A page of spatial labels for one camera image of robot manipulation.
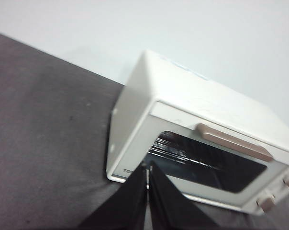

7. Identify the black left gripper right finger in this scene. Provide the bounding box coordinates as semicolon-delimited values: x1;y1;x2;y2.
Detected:
149;161;221;230

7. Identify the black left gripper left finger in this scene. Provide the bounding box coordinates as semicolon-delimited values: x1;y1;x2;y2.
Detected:
76;163;147;230

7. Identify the white toaster oven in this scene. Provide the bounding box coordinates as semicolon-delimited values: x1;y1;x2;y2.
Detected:
105;49;289;216

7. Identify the metal wire oven rack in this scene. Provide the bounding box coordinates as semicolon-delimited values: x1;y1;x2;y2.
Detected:
146;134;219;173

